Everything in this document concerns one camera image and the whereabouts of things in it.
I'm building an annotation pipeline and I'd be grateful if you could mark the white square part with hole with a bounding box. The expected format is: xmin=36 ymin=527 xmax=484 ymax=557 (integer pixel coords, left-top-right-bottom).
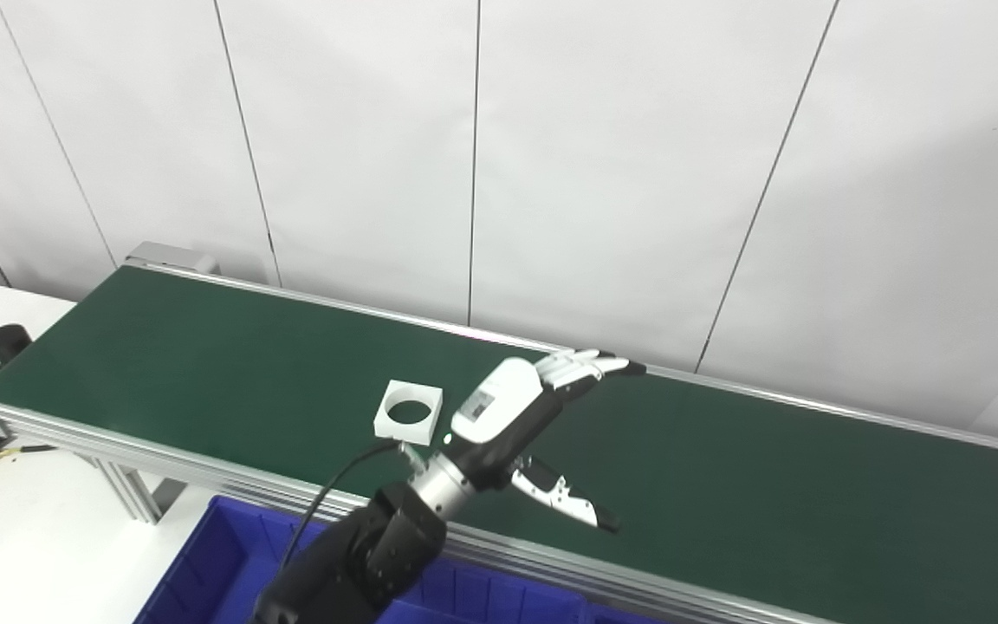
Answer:
xmin=373 ymin=380 xmax=444 ymax=437

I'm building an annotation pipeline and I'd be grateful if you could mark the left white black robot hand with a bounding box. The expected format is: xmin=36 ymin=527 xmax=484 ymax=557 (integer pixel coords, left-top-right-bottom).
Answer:
xmin=450 ymin=348 xmax=648 ymax=533

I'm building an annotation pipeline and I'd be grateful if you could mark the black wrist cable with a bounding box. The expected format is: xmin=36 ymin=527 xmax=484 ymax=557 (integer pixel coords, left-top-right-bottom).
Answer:
xmin=278 ymin=439 xmax=401 ymax=573

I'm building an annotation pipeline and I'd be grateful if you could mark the grey conveyor motor housing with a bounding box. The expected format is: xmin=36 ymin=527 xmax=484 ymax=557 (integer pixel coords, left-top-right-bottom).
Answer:
xmin=125 ymin=243 xmax=221 ymax=277

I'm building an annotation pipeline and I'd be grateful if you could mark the green conveyor belt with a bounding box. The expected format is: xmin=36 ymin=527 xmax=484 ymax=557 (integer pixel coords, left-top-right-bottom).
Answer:
xmin=0 ymin=266 xmax=998 ymax=624
xmin=0 ymin=258 xmax=998 ymax=624

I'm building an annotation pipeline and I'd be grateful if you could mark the aluminium conveyor leg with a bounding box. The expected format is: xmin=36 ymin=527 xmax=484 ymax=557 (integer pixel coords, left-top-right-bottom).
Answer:
xmin=96 ymin=455 xmax=190 ymax=526

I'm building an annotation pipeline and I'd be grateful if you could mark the small black cylinder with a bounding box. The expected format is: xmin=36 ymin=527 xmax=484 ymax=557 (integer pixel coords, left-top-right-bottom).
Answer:
xmin=0 ymin=323 xmax=33 ymax=367

